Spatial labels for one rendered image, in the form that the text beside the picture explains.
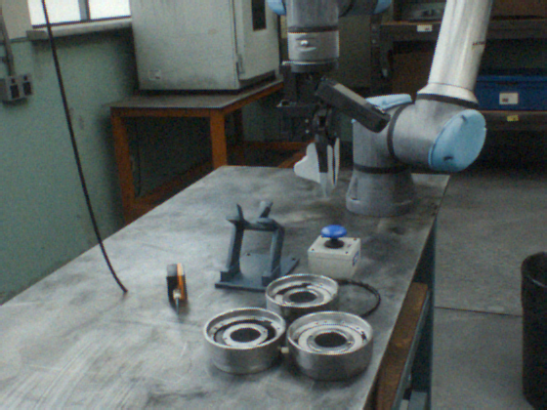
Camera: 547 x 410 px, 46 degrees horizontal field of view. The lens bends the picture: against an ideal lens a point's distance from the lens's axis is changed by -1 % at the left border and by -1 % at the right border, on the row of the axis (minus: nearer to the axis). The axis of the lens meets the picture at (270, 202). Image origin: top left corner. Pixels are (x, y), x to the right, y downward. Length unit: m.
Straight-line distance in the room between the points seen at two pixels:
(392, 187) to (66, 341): 0.69
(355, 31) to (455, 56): 3.40
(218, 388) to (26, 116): 2.17
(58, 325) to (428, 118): 0.72
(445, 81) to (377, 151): 0.19
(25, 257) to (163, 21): 1.26
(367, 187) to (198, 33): 1.94
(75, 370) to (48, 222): 2.12
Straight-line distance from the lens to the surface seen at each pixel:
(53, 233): 3.00
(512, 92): 4.29
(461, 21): 1.25
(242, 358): 0.80
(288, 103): 1.01
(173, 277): 1.00
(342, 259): 1.02
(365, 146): 1.30
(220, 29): 3.07
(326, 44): 0.96
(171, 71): 3.21
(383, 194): 1.31
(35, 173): 2.89
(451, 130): 1.18
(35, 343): 0.97
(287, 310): 0.88
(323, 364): 0.78
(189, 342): 0.90
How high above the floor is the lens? 1.24
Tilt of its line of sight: 18 degrees down
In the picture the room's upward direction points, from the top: 3 degrees counter-clockwise
